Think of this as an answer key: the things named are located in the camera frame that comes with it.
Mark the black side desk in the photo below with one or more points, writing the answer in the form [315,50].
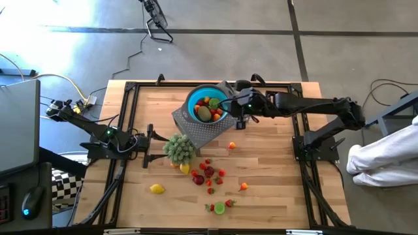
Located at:
[13,182]

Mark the orange plastic tangerine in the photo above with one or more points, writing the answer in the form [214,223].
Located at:
[174,165]

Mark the person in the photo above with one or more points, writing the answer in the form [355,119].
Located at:
[385,153]

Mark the blue collapsible colander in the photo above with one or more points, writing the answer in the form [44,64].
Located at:
[192,98]

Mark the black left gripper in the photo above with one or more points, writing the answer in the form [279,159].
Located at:
[148,143]

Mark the black white checkerboard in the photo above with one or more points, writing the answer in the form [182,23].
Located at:
[65,187]

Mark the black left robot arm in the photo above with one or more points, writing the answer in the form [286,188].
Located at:
[98,130]

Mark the yellow plastic lemon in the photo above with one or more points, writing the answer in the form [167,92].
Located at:
[185,169]
[157,189]

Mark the black floor fan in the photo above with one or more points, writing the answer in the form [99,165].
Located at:
[160,14]

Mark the grey perforated metal shelf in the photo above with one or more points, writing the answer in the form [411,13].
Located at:
[202,135]

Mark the black computer mouse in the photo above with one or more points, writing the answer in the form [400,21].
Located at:
[32,202]

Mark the red apple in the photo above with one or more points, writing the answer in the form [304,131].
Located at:
[209,171]

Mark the dark red pomegranate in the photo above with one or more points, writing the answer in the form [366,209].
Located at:
[198,179]

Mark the grey laptop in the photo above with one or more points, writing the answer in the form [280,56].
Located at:
[18,130]

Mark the whole brown kiwi fruit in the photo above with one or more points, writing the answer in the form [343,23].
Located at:
[204,113]

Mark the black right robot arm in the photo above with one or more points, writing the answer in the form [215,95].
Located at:
[310,103]

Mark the black keyboard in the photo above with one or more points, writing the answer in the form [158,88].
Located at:
[6,209]

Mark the black aluminium table frame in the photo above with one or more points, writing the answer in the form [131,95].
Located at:
[153,85]

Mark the white power adapter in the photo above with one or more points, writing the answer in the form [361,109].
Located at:
[91,100]

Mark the grey metal stand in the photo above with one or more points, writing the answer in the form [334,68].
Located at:
[392,112]

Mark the artificial green succulent plant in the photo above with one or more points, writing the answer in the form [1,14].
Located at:
[179,149]

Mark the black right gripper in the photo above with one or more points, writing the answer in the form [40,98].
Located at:
[248,104]

